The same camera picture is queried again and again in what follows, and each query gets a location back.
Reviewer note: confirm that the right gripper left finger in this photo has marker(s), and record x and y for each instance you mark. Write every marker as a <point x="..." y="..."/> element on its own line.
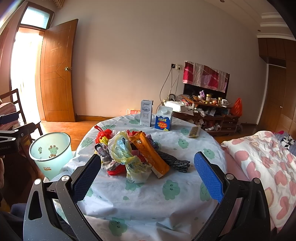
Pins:
<point x="41" y="220"/>

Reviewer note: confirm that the blue gable-top milk carton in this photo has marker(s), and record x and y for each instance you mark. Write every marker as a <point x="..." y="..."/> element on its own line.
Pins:
<point x="163" y="118"/>

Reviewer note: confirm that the pink heart patterned quilt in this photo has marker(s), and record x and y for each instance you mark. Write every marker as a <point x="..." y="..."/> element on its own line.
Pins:
<point x="263" y="156"/>

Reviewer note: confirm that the red pink cloth cover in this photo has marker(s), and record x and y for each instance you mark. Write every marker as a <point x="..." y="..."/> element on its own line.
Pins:
<point x="205" y="77"/>

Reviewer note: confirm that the dark wooden wardrobe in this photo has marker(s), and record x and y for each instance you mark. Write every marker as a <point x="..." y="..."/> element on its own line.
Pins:
<point x="278" y="108"/>

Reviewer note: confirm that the red plastic bag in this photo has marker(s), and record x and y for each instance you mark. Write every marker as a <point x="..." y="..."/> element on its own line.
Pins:
<point x="103" y="136"/>

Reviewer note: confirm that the orange plastic bag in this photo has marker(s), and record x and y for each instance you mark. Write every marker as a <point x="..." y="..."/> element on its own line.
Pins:
<point x="236" y="110"/>

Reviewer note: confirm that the black television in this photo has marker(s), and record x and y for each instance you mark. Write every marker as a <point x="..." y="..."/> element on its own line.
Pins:
<point x="192" y="90"/>

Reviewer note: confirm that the red gift box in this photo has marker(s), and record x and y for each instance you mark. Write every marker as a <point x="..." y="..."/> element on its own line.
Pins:
<point x="134" y="111"/>

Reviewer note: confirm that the white tall milk carton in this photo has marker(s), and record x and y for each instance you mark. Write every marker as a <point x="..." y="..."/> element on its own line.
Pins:
<point x="146" y="112"/>

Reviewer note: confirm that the black speckled foam net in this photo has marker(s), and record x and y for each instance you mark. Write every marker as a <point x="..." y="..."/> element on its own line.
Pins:
<point x="179" y="165"/>

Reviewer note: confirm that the wooden door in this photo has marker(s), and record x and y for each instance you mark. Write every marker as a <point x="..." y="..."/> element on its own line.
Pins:
<point x="56" y="72"/>

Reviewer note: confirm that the yellow clear plastic bag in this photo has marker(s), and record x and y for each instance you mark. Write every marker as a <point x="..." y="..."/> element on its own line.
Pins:
<point x="121" y="152"/>

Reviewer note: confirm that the red foam net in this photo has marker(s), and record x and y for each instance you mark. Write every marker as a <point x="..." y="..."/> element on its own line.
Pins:
<point x="121" y="169"/>

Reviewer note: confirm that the cluttered wooden tv cabinet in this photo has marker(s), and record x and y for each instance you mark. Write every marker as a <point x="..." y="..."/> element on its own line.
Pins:
<point x="212" y="117"/>

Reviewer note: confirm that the wall power outlet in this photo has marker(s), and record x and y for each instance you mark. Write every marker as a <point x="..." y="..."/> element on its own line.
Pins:
<point x="176" y="66"/>

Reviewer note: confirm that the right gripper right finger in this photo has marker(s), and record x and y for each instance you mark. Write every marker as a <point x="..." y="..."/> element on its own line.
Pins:
<point x="242" y="212"/>

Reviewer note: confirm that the orange snack wrapper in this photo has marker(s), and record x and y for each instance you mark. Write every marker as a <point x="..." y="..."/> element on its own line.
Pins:
<point x="142" y="143"/>

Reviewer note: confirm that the flat yellow snack packet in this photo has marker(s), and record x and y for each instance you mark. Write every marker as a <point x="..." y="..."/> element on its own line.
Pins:
<point x="194" y="132"/>

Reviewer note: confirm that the light blue trash bin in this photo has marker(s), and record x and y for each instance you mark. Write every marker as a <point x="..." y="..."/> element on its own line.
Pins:
<point x="51" y="152"/>

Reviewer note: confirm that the white mug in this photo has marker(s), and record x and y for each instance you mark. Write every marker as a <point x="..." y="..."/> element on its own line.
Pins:
<point x="224" y="102"/>

